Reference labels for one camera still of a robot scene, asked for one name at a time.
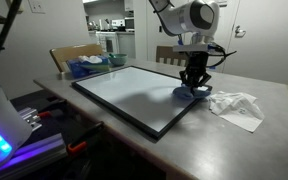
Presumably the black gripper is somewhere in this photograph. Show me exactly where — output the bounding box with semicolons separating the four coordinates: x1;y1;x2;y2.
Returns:
179;52;211;96

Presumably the blue microfiber towel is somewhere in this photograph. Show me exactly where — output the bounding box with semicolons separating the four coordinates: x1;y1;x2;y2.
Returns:
173;85;211;100

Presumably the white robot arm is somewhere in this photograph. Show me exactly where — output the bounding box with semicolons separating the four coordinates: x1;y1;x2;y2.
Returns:
149;0;224;97

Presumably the black framed whiteboard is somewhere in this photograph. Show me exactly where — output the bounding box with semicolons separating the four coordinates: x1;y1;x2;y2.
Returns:
72;66;199;140

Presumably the brown wooden chair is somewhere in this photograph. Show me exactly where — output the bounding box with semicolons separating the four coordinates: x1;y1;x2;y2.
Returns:
156;46;188;67

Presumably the white crumpled cloth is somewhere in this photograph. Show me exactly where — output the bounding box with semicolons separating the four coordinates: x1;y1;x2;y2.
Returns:
210;91;265;133

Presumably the green bowl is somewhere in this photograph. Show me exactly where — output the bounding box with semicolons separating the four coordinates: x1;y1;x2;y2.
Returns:
109;54;128;66

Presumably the white stove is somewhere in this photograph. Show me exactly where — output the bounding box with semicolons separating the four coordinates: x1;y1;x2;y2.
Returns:
96;19;125;53

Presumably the blue tissue box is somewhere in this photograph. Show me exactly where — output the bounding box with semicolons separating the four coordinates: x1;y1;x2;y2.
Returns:
67;55;110;79

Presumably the light wooden chair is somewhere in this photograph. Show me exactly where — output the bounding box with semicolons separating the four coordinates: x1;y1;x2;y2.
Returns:
49;44;104;72

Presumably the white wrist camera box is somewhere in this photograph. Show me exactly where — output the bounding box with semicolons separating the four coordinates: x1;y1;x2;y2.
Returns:
173;44;221;52

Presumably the silver door handle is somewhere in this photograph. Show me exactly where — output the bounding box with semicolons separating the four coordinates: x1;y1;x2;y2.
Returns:
235;26;246;38

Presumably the orange handled clamp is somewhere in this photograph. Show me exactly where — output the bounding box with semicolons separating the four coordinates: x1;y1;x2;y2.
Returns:
66;122;104;156

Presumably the red handled clamp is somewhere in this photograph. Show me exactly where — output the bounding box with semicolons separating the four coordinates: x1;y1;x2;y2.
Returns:
37;100;67;119

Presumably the white wall switch plate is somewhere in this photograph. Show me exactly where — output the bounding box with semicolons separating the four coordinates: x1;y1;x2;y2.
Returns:
28;0;45;14

